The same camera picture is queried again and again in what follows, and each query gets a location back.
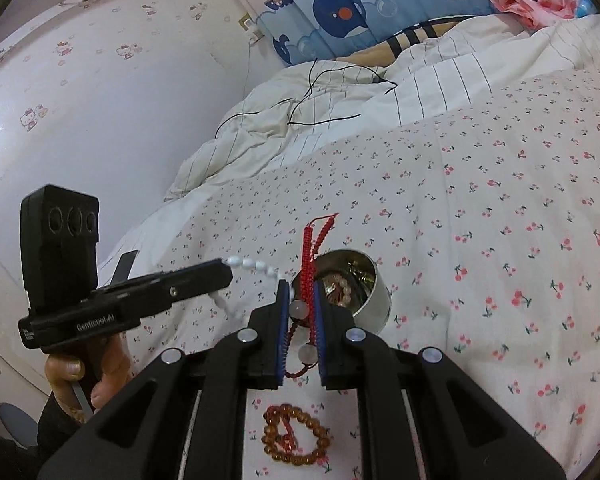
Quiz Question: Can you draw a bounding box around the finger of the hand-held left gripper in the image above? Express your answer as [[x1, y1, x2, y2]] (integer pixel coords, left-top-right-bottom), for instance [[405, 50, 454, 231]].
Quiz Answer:
[[87, 259, 234, 317]]

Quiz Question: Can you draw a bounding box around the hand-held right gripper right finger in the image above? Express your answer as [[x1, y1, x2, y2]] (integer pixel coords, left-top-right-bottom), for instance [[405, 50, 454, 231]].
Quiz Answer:
[[314, 282, 566, 480]]

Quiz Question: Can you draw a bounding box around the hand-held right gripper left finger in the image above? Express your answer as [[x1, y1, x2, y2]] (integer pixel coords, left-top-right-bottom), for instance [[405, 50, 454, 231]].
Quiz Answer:
[[37, 279, 291, 480]]

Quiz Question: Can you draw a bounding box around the round silver metal tin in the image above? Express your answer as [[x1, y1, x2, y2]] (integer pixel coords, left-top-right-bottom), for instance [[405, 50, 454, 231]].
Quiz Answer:
[[291, 249, 393, 337]]

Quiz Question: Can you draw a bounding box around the pile of mixed bracelets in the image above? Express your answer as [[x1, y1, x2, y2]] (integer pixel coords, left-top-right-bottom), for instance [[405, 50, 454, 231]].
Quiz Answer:
[[316, 259, 376, 308]]

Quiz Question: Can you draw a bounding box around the white bead bracelet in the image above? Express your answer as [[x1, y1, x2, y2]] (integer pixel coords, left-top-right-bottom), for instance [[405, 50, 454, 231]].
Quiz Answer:
[[211, 256, 296, 322]]

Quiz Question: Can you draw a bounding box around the amber bead bracelet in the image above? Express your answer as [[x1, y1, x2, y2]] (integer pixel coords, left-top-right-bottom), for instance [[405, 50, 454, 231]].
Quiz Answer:
[[261, 404, 331, 467]]

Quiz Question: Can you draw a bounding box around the red woven cord bracelet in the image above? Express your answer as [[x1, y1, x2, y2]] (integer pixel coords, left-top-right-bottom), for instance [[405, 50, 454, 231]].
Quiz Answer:
[[285, 212, 340, 382]]

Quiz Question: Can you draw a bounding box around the person's left forearm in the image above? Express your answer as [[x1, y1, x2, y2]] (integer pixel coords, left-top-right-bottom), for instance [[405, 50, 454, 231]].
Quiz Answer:
[[0, 392, 93, 480]]

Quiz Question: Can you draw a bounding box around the person's left hand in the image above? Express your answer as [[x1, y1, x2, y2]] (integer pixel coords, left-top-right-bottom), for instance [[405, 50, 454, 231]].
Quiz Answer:
[[45, 332, 133, 423]]

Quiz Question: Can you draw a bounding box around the white striped duvet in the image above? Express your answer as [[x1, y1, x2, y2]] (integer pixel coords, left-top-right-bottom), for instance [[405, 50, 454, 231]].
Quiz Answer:
[[165, 10, 600, 202]]

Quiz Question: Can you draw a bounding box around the cherry print bed sheet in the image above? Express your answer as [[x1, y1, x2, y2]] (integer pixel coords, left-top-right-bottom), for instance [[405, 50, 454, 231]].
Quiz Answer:
[[105, 67, 600, 480]]

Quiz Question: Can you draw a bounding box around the blue whale pattern pillow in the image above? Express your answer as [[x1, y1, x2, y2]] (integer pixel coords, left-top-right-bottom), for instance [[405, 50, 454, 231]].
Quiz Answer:
[[255, 0, 581, 67]]

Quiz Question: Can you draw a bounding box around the plaid striped pillow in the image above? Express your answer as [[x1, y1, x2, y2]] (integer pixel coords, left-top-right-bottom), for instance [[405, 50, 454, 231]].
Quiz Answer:
[[337, 15, 487, 69]]

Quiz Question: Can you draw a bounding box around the pink cloth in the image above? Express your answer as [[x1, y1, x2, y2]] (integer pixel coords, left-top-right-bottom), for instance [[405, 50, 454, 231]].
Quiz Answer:
[[480, 0, 589, 31]]

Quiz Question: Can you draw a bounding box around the thin black cable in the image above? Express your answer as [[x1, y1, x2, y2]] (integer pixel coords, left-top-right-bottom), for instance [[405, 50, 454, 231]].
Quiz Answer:
[[215, 59, 399, 137]]

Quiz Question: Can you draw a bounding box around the thin white cable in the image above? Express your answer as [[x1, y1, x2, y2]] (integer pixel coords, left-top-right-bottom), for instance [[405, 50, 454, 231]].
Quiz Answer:
[[242, 40, 254, 103]]

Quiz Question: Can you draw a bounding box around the white wall charger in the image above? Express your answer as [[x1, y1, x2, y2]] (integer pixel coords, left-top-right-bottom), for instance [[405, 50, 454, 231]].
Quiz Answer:
[[237, 12, 265, 44]]

